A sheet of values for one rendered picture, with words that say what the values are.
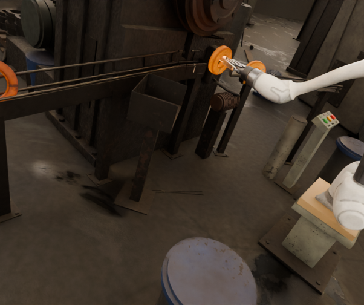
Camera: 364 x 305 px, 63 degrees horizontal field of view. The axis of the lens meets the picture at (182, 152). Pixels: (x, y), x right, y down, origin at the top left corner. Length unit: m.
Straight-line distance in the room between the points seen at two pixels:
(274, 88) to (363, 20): 2.88
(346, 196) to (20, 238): 1.45
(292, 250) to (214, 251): 0.86
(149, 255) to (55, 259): 0.43
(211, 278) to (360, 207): 0.70
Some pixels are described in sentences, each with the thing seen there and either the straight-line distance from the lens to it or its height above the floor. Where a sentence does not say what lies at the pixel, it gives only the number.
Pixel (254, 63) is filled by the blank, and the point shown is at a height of 0.76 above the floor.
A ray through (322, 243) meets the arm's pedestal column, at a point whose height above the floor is 0.20.
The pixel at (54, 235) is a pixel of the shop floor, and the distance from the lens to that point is 1.58.
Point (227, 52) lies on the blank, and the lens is 1.66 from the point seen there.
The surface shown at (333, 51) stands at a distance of 4.31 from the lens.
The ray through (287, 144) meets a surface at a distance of 2.27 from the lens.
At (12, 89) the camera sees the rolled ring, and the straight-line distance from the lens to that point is 1.34.
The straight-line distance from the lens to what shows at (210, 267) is 1.05.
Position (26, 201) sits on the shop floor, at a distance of 1.73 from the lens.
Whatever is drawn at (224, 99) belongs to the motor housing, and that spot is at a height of 0.52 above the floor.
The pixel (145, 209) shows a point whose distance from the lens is 1.72.
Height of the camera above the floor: 1.23
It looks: 33 degrees down
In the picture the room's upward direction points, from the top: 18 degrees clockwise
